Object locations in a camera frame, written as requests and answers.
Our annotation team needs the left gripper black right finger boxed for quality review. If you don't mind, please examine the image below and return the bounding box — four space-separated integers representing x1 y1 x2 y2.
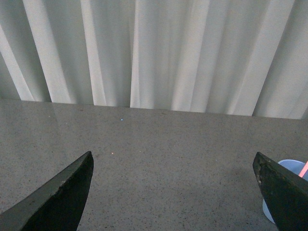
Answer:
253 152 308 231

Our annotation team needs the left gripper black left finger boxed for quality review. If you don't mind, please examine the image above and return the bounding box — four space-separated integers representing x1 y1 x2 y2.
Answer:
0 151 93 231

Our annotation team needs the pink chopstick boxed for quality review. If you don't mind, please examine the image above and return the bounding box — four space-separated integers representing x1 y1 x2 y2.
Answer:
298 161 308 178

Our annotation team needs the blue plastic cup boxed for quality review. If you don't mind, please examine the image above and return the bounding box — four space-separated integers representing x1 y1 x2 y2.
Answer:
262 159 305 224

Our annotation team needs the white curtain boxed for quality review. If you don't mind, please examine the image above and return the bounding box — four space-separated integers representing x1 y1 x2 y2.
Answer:
0 0 308 119

